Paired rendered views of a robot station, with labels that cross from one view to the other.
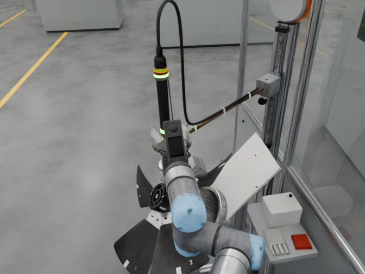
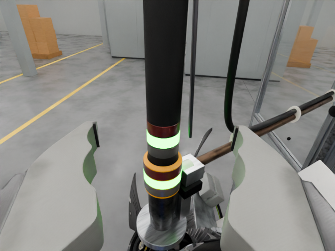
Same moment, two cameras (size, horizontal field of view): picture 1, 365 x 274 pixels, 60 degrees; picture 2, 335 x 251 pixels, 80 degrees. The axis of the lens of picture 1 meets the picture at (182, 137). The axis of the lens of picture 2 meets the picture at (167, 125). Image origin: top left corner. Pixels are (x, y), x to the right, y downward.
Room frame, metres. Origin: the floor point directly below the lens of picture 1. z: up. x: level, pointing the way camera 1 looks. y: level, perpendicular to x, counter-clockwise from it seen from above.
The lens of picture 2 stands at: (0.70, 0.03, 1.72)
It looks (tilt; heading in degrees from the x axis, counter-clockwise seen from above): 31 degrees down; 8
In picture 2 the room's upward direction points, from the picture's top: 2 degrees clockwise
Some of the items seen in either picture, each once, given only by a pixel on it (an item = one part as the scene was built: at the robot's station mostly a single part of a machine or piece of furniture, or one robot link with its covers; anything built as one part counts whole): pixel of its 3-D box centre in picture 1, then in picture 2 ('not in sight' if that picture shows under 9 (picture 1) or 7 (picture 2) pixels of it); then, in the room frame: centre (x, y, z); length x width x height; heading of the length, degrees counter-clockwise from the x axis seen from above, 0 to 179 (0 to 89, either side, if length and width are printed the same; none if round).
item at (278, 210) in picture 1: (279, 207); not in sight; (1.15, -0.49, 0.91); 0.17 x 0.16 x 0.11; 99
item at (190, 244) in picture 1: (194, 234); not in sight; (0.50, -0.02, 1.54); 0.11 x 0.08 x 0.11; 66
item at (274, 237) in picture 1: (276, 242); not in sight; (0.97, -0.43, 0.87); 0.15 x 0.09 x 0.02; 5
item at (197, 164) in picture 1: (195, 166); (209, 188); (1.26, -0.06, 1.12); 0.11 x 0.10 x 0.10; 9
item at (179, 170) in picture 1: (181, 180); not in sight; (0.59, 0.01, 1.64); 0.08 x 0.05 x 0.08; 98
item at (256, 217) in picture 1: (278, 228); not in sight; (1.07, -0.47, 0.84); 0.36 x 0.24 x 0.03; 9
